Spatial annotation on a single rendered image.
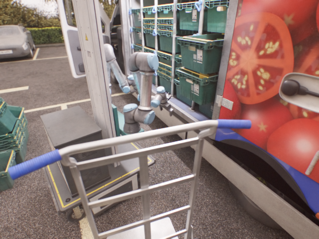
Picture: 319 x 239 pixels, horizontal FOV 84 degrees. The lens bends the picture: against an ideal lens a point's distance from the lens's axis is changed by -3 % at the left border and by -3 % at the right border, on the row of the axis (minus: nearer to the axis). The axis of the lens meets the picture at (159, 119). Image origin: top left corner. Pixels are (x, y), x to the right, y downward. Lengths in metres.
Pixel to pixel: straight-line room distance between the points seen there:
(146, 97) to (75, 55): 3.17
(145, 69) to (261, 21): 0.77
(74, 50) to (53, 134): 3.06
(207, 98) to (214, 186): 0.99
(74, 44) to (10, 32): 7.69
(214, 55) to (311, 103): 0.73
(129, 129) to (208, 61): 0.83
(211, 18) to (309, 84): 1.01
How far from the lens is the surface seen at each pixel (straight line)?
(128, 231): 1.81
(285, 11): 1.27
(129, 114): 1.48
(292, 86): 1.21
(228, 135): 1.62
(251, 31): 1.37
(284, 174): 1.43
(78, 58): 4.42
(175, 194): 2.02
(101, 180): 1.73
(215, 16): 1.84
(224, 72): 1.52
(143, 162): 0.82
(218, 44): 1.55
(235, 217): 1.99
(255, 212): 1.97
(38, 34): 15.55
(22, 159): 2.86
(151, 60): 1.31
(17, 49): 10.15
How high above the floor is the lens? 1.57
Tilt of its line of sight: 29 degrees down
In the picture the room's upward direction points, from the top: straight up
